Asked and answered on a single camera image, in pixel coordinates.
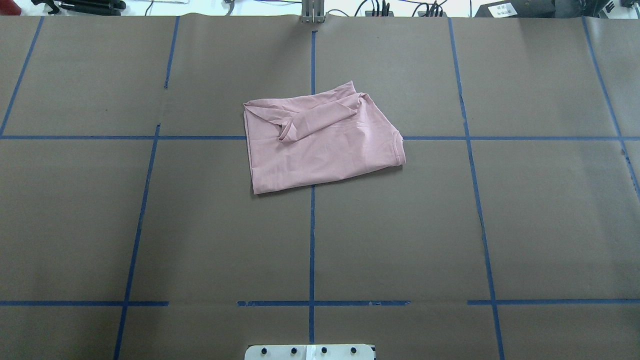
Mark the pink Snoopy t-shirt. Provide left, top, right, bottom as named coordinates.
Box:
left=243, top=81, right=407, bottom=195

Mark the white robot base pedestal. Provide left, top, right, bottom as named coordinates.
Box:
left=244, top=343, right=377, bottom=360

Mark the black folded tripod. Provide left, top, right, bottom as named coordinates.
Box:
left=30, top=0, right=127, bottom=16

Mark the aluminium frame post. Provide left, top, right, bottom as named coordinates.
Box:
left=300, top=0, right=326, bottom=24

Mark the black equipment box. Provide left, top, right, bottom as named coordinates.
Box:
left=473, top=0, right=619, bottom=19

